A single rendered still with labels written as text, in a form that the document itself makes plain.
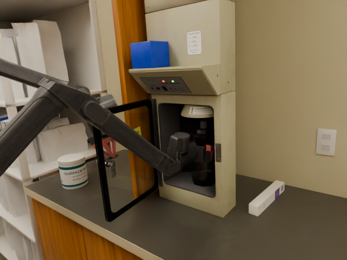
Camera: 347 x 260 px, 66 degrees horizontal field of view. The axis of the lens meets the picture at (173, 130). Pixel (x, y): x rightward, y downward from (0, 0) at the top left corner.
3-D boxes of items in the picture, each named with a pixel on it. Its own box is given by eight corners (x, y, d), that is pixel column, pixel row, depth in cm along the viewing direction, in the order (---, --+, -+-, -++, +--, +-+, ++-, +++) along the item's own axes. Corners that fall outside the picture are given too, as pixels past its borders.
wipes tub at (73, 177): (79, 176, 149) (75, 151, 145) (93, 182, 141) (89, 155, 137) (57, 185, 139) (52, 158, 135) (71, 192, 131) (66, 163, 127)
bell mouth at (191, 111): (195, 108, 121) (195, 96, 119) (232, 111, 110) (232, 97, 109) (171, 116, 107) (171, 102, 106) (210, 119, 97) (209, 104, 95)
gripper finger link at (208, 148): (204, 138, 112) (191, 144, 105) (219, 141, 108) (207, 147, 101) (204, 153, 114) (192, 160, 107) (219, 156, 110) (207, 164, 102)
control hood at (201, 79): (151, 92, 110) (148, 67, 107) (221, 94, 90) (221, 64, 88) (130, 96, 101) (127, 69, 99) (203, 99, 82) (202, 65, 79)
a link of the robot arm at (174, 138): (152, 165, 97) (168, 175, 91) (153, 135, 93) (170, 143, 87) (176, 157, 105) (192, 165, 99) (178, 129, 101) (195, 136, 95)
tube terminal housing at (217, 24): (190, 176, 140) (183, 19, 121) (249, 191, 121) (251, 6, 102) (159, 196, 121) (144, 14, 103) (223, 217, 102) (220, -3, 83)
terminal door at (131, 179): (158, 188, 118) (151, 98, 108) (107, 224, 94) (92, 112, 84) (157, 188, 119) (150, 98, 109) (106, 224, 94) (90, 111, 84)
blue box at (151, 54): (150, 67, 106) (148, 43, 104) (170, 66, 100) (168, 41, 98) (131, 68, 98) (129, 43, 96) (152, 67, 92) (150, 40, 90)
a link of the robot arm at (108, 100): (78, 98, 104) (75, 90, 96) (106, 87, 107) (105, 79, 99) (91, 125, 103) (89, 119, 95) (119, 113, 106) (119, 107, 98)
